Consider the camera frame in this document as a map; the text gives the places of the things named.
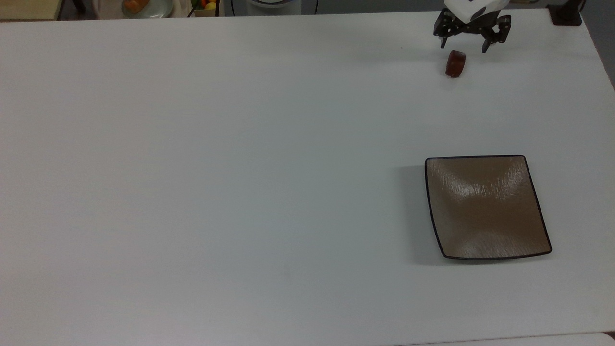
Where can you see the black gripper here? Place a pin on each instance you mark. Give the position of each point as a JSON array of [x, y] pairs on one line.
[[475, 28]]

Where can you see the white round device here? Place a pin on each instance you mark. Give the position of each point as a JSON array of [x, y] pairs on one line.
[[274, 6]]

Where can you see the black clamp base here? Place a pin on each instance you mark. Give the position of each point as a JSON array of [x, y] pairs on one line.
[[566, 14]]

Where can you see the round glass plate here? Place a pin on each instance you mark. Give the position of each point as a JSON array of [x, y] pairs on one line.
[[161, 8]]

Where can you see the light wooden board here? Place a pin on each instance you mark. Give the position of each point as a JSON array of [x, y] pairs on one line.
[[29, 8]]

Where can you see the orange bread piece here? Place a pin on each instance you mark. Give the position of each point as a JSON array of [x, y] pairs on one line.
[[136, 5]]

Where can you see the square brown ceramic plate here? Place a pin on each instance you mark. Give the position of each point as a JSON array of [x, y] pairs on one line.
[[485, 211]]

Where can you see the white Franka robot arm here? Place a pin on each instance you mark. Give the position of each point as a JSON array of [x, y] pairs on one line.
[[473, 8]]

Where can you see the box of toy fruit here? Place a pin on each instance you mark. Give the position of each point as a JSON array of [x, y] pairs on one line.
[[207, 6]]

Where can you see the small dark red food item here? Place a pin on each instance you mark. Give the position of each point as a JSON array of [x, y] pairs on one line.
[[455, 64]]

